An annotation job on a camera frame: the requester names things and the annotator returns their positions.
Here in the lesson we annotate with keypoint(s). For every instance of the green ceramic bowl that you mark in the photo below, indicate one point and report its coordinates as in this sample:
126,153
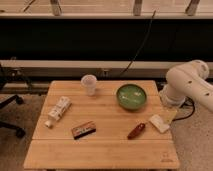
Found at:
131,96

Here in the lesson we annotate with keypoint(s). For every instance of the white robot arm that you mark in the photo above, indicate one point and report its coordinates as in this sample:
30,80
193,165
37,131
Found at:
188,80

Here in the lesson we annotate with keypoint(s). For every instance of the clear plastic cup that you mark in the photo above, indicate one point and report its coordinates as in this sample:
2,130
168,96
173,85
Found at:
89,83

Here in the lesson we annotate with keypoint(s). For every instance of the small brown cardboard box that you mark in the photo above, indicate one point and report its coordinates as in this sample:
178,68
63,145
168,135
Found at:
83,130

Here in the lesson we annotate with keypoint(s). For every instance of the red pocket knife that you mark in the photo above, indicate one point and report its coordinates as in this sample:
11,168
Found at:
136,131

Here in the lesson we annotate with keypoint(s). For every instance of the white sponge block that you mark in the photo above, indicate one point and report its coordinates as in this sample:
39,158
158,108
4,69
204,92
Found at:
158,122

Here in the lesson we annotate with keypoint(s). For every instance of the black office chair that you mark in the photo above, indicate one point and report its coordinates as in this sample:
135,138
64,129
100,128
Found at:
9,102

